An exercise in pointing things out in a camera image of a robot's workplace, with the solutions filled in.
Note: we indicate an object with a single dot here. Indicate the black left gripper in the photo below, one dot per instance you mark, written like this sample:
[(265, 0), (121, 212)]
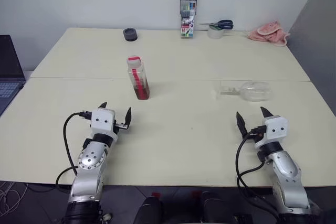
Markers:
[(118, 126)]

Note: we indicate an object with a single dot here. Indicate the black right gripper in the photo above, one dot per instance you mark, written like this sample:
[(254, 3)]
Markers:
[(258, 135)]

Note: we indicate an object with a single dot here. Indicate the clear wine glass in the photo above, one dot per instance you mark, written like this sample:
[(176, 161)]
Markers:
[(254, 93)]

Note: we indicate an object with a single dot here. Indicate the clear bottle with red label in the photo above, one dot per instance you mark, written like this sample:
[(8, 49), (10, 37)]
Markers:
[(141, 90)]

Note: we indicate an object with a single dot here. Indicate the white bottle cap red tape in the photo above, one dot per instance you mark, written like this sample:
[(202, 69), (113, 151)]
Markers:
[(134, 62)]

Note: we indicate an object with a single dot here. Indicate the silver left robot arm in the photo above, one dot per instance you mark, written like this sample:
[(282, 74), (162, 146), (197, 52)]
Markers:
[(89, 161)]

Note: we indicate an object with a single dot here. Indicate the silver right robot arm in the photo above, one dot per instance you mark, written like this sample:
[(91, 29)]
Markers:
[(286, 169)]

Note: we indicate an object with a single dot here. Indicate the black round lid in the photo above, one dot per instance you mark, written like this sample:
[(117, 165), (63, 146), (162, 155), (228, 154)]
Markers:
[(130, 35)]

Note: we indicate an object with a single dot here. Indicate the pink cloth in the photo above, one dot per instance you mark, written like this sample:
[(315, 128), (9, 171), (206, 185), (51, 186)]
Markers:
[(270, 33)]

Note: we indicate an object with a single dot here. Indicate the clear tape roll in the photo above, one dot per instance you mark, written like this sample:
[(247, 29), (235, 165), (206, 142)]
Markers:
[(215, 34)]

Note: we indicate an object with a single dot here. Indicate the small red piece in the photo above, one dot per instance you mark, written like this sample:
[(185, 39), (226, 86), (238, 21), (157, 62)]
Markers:
[(156, 195)]

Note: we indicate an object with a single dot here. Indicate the dark rounded shape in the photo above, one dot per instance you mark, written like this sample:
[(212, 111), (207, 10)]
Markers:
[(149, 211), (216, 208)]

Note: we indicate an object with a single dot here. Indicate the grey partition panel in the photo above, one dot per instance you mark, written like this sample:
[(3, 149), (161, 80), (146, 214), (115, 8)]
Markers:
[(320, 37)]

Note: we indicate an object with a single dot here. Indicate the marker pen set case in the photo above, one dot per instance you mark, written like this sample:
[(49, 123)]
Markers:
[(187, 28)]

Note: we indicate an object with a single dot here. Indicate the dark laptop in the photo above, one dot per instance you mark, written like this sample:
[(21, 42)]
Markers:
[(10, 58)]

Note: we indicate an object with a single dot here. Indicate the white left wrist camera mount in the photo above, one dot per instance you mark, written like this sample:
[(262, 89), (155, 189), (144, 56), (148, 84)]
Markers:
[(103, 123)]

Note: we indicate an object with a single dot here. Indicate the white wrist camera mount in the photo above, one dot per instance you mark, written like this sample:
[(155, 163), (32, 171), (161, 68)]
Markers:
[(275, 129), (103, 123)]

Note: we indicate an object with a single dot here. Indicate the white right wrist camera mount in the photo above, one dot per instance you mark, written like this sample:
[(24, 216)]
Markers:
[(275, 129)]

